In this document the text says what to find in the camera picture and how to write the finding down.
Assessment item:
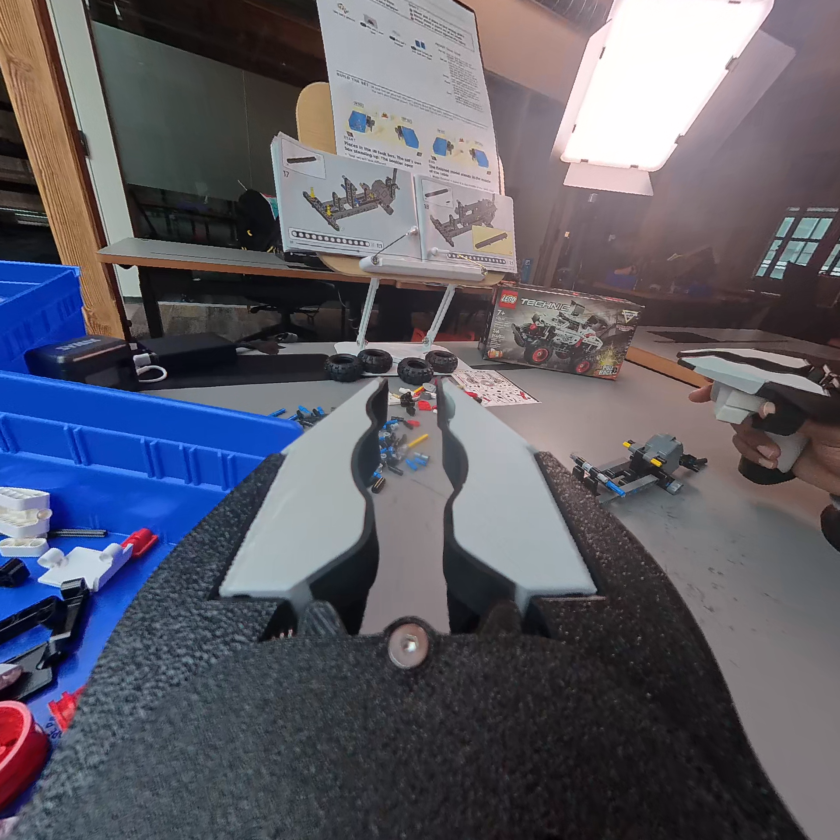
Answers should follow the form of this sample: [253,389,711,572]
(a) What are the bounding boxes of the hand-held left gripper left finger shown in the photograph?
[218,377,391,632]

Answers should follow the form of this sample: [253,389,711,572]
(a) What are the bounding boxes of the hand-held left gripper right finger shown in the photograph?
[435,377,599,608]

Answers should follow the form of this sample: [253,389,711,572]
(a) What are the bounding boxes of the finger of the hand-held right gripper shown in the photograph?
[676,348,819,373]
[689,364,834,399]

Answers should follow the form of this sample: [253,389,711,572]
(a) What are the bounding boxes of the pile of blue black pins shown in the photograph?
[269,406,434,494]

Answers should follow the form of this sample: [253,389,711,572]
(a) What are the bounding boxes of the partly built toy chassis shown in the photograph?
[570,433,708,506]

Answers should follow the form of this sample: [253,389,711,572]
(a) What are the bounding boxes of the blue plastic bin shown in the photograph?
[0,371,304,815]
[0,261,83,375]

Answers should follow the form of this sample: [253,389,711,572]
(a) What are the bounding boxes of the grey desk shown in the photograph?
[131,341,840,840]

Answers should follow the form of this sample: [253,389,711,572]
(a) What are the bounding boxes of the printed task sheet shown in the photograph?
[316,0,497,177]

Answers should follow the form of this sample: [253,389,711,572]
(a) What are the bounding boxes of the person's right hand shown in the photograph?
[688,385,840,498]

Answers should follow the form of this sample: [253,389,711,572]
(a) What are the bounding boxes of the window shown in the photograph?
[753,206,840,282]

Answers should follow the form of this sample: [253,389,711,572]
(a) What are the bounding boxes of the toy sticker sheet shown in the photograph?
[453,369,542,406]

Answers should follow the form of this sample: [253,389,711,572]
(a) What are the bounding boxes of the toy set box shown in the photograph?
[479,282,645,383]

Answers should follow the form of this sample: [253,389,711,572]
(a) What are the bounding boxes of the white toy panel piece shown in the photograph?
[38,541,135,592]

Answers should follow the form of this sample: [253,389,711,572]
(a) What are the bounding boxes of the black office chair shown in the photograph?
[246,281,332,343]

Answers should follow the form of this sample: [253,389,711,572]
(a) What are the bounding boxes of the black power bank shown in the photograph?
[25,335,142,392]

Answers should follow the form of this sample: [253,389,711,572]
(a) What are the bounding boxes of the heap of assorted toy parts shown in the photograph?
[0,487,158,732]

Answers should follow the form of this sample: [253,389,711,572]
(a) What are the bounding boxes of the bright studio light panel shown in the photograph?
[551,0,798,198]

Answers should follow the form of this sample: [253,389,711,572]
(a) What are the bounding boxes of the black backpack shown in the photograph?
[235,188,291,256]

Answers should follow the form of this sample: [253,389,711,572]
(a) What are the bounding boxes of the open instruction booklet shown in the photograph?
[271,131,517,271]

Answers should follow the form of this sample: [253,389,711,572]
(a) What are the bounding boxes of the red toy wheel hub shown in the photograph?
[0,701,51,796]

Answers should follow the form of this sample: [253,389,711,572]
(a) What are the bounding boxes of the wooden door frame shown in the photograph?
[0,0,129,339]

